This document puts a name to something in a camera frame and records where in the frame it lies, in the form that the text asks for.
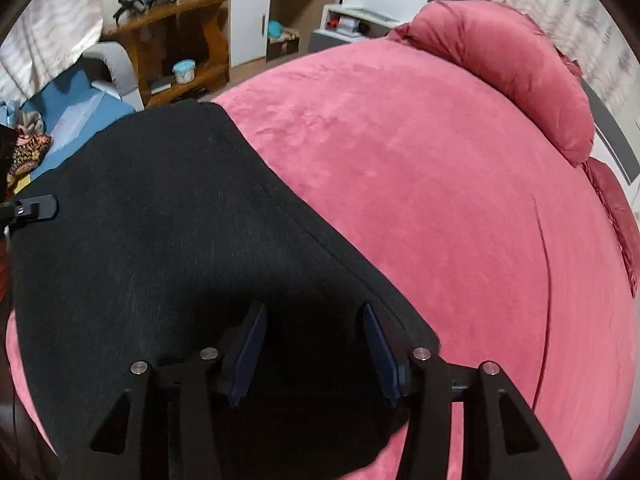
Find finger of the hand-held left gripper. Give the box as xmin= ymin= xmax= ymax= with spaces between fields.
xmin=0 ymin=195 xmax=59 ymax=226

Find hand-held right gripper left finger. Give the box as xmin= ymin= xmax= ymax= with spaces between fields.
xmin=57 ymin=301 xmax=268 ymax=480

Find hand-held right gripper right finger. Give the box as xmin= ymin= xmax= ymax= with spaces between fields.
xmin=361 ymin=302 xmax=573 ymax=480

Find black pants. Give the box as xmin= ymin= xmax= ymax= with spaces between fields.
xmin=7 ymin=100 xmax=441 ymax=480

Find patterned cloth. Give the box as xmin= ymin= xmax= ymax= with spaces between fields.
xmin=5 ymin=127 xmax=52 ymax=178

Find blue sheet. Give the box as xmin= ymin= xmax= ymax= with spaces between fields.
xmin=17 ymin=67 xmax=136 ymax=181

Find pink velvet bedspread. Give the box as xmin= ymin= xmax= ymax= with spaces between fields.
xmin=5 ymin=37 xmax=640 ymax=480

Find floral print curtain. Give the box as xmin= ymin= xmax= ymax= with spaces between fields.
xmin=0 ymin=0 xmax=103 ymax=106
xmin=345 ymin=0 xmax=640 ymax=126

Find white container with blue lid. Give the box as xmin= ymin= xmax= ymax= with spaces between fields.
xmin=172 ymin=59 xmax=197 ymax=85

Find wooden shelf unit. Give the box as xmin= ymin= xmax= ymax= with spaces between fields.
xmin=102 ymin=0 xmax=231 ymax=108

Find red velvet pillow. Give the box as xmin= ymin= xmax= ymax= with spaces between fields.
xmin=582 ymin=157 xmax=640 ymax=301
xmin=387 ymin=0 xmax=596 ymax=166

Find white cabinet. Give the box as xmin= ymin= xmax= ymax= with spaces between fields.
xmin=229 ymin=0 xmax=273 ymax=68

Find brown storage box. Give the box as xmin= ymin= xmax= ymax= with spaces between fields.
xmin=266 ymin=35 xmax=302 ymax=63

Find white nightstand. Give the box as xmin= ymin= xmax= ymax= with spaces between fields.
xmin=320 ymin=2 xmax=413 ymax=38

